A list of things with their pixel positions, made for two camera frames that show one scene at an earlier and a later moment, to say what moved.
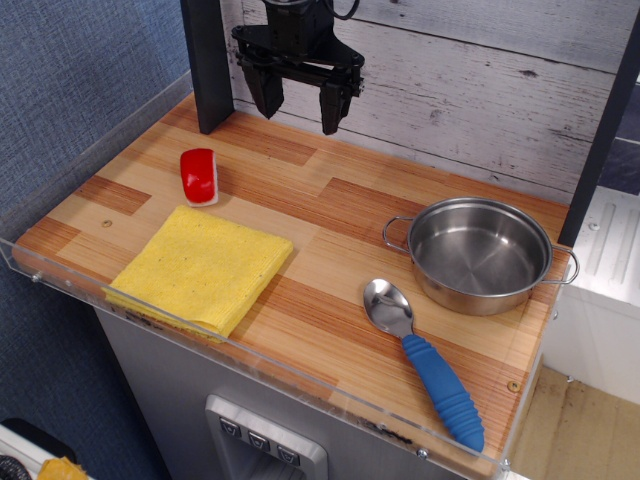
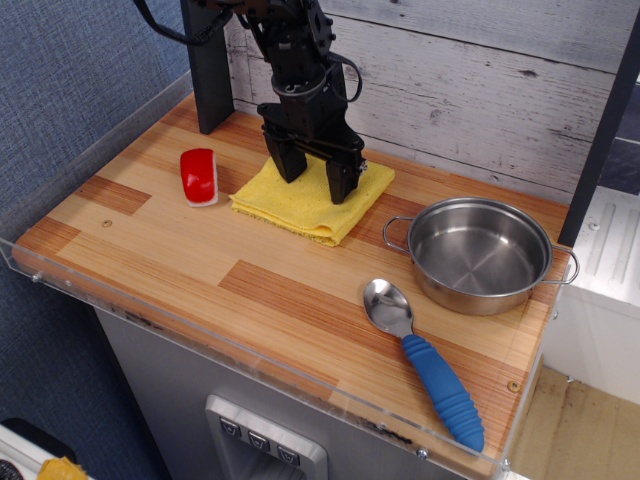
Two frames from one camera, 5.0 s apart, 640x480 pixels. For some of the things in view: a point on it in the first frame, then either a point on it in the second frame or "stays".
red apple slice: (199, 171) stays
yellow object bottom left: (61, 468) stays
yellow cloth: (198, 272) to (306, 208)
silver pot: (477, 256) stays
